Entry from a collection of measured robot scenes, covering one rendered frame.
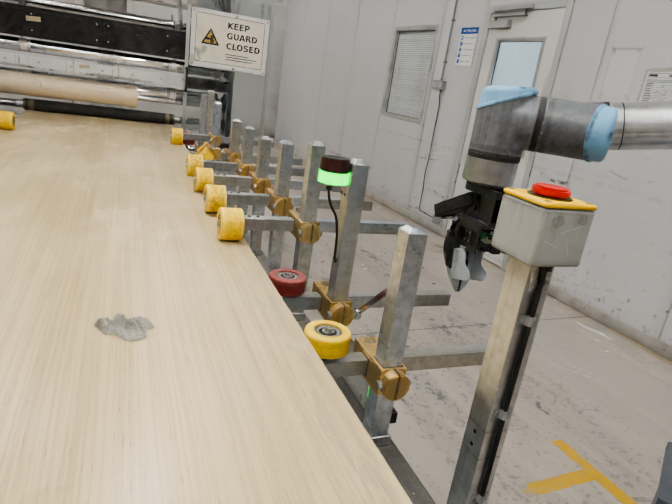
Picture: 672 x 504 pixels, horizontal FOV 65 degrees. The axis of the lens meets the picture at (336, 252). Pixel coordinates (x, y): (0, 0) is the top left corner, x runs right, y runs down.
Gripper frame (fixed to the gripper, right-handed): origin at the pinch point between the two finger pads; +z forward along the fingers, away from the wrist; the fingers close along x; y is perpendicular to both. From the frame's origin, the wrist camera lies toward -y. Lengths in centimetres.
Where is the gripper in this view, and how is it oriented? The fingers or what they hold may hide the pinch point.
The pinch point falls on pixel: (456, 283)
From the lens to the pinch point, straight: 103.8
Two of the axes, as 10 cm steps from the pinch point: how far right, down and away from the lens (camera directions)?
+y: 3.7, 3.4, -8.6
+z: -1.4, 9.4, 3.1
